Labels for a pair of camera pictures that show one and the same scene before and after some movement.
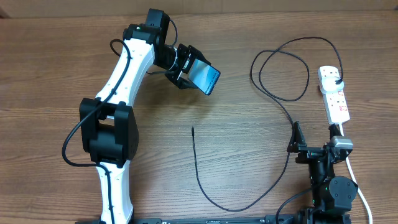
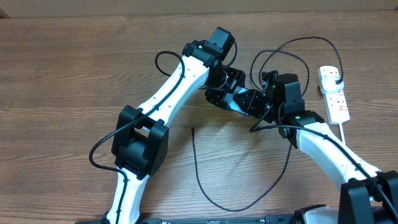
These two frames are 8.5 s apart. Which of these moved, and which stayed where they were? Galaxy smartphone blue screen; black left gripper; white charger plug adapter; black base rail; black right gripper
Moved: black left gripper; black right gripper; Galaxy smartphone blue screen
Stayed: black base rail; white charger plug adapter
